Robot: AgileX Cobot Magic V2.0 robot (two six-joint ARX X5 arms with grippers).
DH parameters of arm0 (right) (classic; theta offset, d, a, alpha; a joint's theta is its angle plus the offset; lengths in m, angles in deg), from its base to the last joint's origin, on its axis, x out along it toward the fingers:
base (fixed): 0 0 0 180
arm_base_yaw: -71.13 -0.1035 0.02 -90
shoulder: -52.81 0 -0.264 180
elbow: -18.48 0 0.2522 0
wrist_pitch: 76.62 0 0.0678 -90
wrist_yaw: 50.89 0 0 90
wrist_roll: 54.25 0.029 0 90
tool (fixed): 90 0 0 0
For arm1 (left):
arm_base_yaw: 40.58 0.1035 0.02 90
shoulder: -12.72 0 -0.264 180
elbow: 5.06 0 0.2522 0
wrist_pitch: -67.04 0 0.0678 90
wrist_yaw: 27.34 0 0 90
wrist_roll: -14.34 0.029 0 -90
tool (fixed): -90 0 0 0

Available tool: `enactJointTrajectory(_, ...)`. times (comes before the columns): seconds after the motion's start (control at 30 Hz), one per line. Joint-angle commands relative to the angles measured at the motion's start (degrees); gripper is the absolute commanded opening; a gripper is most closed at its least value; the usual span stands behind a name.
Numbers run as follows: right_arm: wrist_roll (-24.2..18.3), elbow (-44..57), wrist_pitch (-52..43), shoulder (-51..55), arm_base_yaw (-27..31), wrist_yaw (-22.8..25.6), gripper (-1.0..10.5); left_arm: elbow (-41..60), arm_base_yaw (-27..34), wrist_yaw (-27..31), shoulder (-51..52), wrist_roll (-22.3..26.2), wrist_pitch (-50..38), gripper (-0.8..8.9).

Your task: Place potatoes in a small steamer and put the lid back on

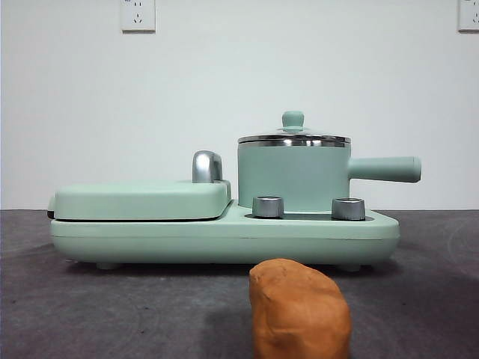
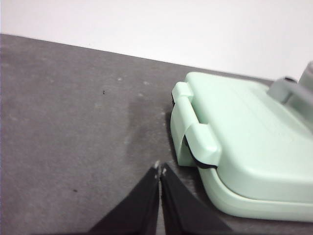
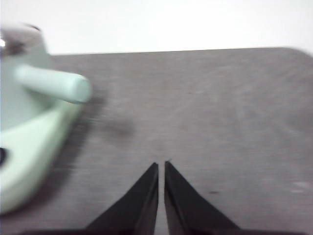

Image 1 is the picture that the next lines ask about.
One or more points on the glass lid with green knob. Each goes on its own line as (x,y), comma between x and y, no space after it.
(292,119)

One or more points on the brown potato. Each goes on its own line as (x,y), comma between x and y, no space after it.
(299,310)

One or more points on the silver control knob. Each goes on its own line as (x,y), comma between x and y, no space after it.
(348,208)
(268,206)

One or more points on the green breakfast machine base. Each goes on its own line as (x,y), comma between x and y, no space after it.
(187,239)

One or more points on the green griddle cover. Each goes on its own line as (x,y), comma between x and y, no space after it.
(134,200)

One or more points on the white wall socket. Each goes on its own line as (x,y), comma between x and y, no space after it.
(469,15)
(138,15)

